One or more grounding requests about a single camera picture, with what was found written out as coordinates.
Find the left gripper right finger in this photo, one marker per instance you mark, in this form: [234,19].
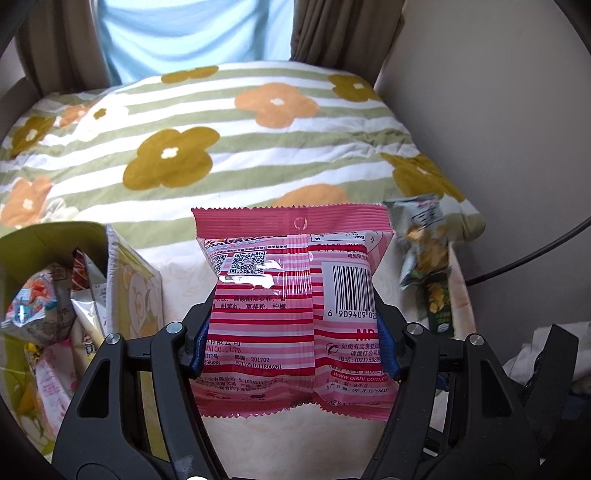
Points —
[456,416]

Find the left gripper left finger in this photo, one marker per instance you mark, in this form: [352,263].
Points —
[133,415]

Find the blue red white snack bag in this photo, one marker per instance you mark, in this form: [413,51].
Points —
[41,312]

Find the pink striped snack bag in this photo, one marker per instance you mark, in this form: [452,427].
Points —
[293,318]

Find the grey corn chips bag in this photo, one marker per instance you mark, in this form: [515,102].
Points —
[423,238]

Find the pink white snack bag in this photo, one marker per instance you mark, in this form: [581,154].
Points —
[56,382]

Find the frosted white snack packet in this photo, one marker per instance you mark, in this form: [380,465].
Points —
[88,299]

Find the green cardboard box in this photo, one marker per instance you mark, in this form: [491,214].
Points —
[134,304]

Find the green small snack packet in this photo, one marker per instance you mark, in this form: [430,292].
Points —
[439,308]

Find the floral striped duvet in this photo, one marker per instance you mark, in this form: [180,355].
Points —
[141,157]

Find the grey headboard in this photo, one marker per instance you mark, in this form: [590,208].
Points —
[15,102]

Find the blue window cloth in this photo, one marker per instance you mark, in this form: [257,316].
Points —
[140,39]

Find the left brown curtain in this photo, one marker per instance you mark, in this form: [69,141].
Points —
[58,45]

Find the brown curtain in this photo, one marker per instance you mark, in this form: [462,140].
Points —
[355,36]
[58,45]

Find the right brown curtain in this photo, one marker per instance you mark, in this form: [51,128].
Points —
[355,36]

